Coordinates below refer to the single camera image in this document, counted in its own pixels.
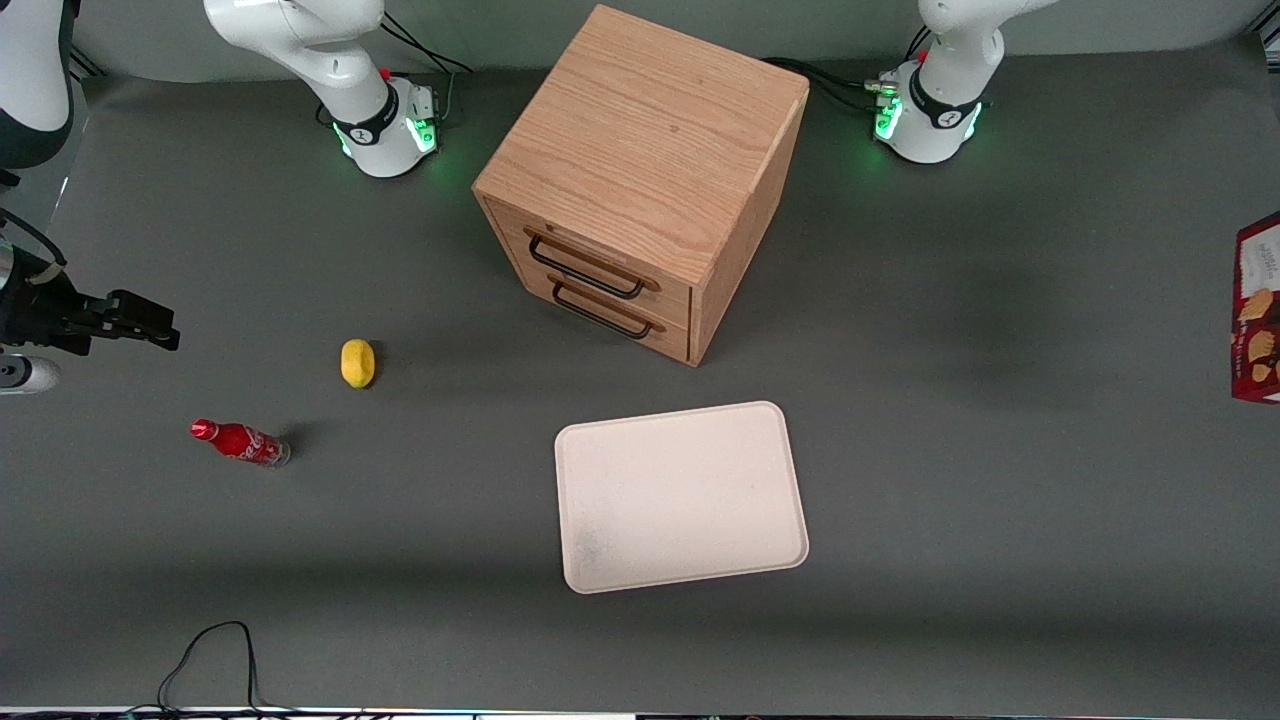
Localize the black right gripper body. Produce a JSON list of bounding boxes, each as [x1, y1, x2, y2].
[[0, 262, 113, 357]]

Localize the black arm base cables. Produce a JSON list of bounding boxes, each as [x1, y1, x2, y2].
[[378, 10, 473, 129], [762, 28, 936, 117]]

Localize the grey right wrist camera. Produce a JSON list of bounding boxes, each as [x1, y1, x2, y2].
[[0, 355, 62, 396]]

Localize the beige rectangular tray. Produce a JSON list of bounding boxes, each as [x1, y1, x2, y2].
[[554, 401, 809, 595]]

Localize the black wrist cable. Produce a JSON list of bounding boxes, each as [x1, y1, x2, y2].
[[0, 205, 67, 269]]

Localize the red cookie box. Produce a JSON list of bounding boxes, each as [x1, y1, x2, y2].
[[1230, 211, 1280, 406]]

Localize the red cola bottle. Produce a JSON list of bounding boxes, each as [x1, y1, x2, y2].
[[190, 418, 292, 468]]

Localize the black wire drawer handle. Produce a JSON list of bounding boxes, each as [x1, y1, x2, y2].
[[547, 272, 667, 341], [526, 228, 662, 301]]

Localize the black looped table cable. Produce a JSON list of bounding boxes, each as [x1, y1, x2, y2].
[[128, 621, 301, 717]]

